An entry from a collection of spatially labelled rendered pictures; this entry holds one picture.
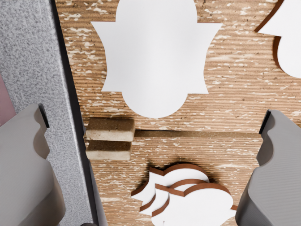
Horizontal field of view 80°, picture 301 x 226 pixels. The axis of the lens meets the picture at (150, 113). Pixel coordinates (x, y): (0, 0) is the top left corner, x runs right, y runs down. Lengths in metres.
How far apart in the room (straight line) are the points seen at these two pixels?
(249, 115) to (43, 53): 0.26
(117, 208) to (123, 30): 0.32
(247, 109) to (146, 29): 0.15
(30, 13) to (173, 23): 0.15
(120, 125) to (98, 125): 0.03
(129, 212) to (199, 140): 0.22
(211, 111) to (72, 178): 0.28
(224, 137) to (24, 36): 0.28
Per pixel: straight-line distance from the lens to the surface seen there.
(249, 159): 0.32
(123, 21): 0.19
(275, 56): 0.23
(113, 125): 0.23
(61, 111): 0.29
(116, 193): 0.36
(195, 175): 0.28
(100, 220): 0.50
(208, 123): 0.25
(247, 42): 0.22
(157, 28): 0.18
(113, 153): 0.24
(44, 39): 0.25
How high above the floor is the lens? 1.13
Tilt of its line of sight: 57 degrees down
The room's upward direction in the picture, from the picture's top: 177 degrees counter-clockwise
